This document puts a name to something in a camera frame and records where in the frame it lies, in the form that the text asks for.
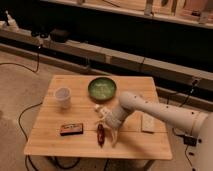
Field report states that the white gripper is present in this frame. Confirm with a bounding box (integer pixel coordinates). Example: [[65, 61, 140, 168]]
[[95, 106, 129, 146]]

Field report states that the red chili pepper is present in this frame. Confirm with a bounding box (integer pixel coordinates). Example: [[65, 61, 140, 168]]
[[97, 124, 105, 147]]

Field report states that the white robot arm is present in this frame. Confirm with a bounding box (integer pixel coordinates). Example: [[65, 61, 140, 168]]
[[95, 91, 213, 171]]

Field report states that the green ceramic bowl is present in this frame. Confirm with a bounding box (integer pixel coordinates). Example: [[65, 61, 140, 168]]
[[88, 77, 117, 101]]

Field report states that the white squeeze tube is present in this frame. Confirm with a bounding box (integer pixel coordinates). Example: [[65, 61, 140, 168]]
[[94, 104, 111, 118]]

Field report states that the dark rectangular tin box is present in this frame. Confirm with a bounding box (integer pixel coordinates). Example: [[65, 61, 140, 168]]
[[60, 123, 83, 136]]

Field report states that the pale rectangular sponge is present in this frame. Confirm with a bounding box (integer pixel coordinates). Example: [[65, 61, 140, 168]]
[[141, 114, 155, 133]]

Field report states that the wooden table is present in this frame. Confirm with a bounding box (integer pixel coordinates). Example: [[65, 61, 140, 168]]
[[24, 75, 172, 160]]

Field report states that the black power adapter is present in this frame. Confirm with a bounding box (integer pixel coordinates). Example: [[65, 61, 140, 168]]
[[183, 136, 197, 146]]

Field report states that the black device on ledge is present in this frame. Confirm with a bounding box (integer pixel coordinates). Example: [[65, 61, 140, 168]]
[[50, 29, 69, 43]]

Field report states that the white bottle on ledge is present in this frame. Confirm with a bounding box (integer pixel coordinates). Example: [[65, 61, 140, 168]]
[[5, 11, 19, 31]]

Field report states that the black cable right floor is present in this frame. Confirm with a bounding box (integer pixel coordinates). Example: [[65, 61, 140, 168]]
[[165, 79, 201, 171]]

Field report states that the black floor cable left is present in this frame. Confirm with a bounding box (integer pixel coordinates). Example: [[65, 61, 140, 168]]
[[0, 46, 81, 171]]

